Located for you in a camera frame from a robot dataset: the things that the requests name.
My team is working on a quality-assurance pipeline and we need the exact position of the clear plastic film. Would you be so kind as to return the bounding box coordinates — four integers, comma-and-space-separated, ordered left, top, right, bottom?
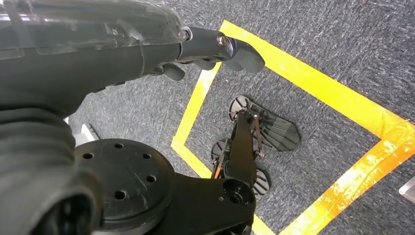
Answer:
0, 0, 188, 61

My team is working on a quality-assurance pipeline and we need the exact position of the white flat panel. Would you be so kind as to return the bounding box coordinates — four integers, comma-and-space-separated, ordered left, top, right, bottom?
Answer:
63, 117, 101, 147

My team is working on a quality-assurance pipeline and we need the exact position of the robot left arm ribbed sleeve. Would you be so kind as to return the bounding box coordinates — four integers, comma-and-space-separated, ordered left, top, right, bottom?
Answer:
0, 108, 105, 235

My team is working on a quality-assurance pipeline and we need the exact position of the black robot right foot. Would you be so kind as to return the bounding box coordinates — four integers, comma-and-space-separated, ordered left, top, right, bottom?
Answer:
210, 139, 271, 197

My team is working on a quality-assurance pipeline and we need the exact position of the yellow floor tape square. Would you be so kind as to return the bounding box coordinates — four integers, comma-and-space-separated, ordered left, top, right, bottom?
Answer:
170, 19, 415, 235

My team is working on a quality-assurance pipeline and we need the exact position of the labelled steel floor socket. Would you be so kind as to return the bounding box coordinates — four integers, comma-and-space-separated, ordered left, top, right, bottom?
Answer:
398, 185, 415, 205

